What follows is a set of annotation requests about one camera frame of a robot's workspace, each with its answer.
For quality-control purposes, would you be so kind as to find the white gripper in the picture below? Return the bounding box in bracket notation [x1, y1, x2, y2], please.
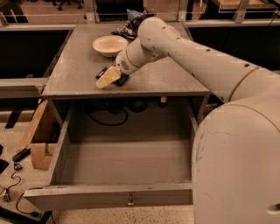
[96, 40, 163, 88]

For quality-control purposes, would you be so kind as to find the dark blue rxbar wrapper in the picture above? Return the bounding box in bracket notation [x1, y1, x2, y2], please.
[95, 67, 129, 86]

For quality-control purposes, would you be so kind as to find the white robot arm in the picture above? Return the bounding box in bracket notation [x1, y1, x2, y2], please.
[96, 17, 280, 224]

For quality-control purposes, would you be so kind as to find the grey open top drawer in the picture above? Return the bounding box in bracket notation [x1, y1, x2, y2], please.
[24, 101, 196, 211]

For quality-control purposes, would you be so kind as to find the brass drawer knob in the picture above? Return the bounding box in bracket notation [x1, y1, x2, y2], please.
[127, 196, 135, 207]

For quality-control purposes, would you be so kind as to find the cream ceramic bowl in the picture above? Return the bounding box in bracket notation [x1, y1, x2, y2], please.
[93, 35, 129, 58]

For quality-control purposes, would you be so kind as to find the blue patterned chip bag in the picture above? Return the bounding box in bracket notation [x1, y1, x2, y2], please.
[112, 10, 153, 40]

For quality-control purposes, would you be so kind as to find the grey wooden cabinet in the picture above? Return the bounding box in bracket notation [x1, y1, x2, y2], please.
[43, 23, 210, 124]

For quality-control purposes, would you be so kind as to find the black office chair base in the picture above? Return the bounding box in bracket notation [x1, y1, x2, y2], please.
[52, 0, 82, 11]

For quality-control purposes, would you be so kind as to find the cardboard box on floor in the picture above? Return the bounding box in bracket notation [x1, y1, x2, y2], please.
[16, 100, 60, 171]

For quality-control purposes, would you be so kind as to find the black cable behind drawer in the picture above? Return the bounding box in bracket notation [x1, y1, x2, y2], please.
[84, 100, 130, 127]

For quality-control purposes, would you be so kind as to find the black cable left floor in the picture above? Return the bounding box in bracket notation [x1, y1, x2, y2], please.
[0, 163, 42, 218]

